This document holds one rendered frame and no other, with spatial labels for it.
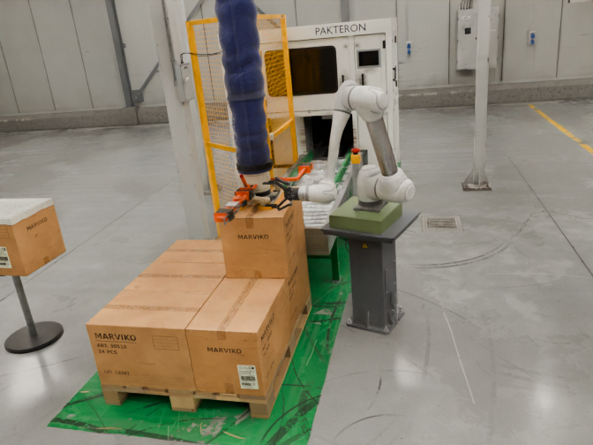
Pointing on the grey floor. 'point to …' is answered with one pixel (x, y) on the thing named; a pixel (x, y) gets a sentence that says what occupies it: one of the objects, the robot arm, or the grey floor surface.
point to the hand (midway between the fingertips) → (266, 194)
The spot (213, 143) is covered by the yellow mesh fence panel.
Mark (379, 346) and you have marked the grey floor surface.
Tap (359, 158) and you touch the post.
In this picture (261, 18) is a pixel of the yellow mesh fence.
